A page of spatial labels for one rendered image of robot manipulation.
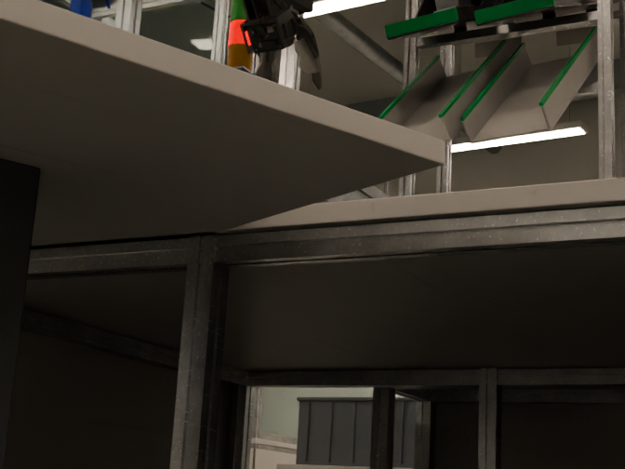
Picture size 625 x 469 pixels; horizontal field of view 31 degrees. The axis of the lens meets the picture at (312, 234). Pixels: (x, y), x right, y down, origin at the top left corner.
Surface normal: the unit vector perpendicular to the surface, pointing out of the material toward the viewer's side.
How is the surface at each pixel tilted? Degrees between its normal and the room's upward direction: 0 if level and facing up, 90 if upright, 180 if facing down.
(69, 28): 90
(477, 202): 90
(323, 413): 90
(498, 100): 90
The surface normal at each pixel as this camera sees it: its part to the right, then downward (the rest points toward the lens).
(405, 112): 0.80, -0.11
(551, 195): -0.45, -0.25
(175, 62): 0.62, -0.16
